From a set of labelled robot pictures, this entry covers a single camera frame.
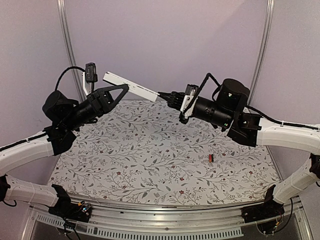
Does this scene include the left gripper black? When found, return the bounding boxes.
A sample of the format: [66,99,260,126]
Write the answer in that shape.
[63,83,130,131]

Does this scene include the white remote control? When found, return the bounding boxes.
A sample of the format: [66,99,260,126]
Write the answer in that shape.
[102,72,160,102]

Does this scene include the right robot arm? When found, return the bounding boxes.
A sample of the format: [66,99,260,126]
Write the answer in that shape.
[159,74,320,218]

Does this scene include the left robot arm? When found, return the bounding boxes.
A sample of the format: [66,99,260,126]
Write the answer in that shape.
[0,84,129,217]

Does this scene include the floral patterned table mat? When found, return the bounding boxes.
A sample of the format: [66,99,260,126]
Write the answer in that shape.
[49,100,280,206]

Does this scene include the red black battery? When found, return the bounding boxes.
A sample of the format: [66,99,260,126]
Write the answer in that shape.
[208,154,214,163]

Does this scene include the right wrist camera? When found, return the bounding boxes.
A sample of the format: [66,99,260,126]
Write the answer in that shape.
[180,95,196,119]

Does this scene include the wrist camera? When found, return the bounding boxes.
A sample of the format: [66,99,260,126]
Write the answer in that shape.
[180,95,196,119]
[82,62,98,96]

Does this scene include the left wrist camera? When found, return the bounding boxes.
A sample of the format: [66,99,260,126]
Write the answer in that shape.
[82,62,98,96]

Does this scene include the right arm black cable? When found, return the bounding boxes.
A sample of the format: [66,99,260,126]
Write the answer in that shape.
[192,72,320,132]

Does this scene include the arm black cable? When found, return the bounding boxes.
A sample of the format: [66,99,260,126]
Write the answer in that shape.
[54,66,87,92]
[192,72,320,132]

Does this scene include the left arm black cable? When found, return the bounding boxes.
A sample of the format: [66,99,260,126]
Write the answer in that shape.
[54,66,87,92]

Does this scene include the left aluminium frame post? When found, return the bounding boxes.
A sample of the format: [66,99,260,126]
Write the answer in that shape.
[56,0,85,101]

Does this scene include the aluminium frame post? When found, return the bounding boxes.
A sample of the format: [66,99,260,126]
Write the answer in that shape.
[56,0,85,101]
[250,0,275,91]

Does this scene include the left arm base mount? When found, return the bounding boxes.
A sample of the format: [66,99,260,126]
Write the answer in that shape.
[48,184,93,223]

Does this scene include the right aluminium frame post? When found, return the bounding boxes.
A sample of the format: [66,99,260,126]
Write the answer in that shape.
[250,0,275,91]

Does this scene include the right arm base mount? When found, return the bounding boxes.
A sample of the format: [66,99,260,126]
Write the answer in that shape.
[241,184,285,223]

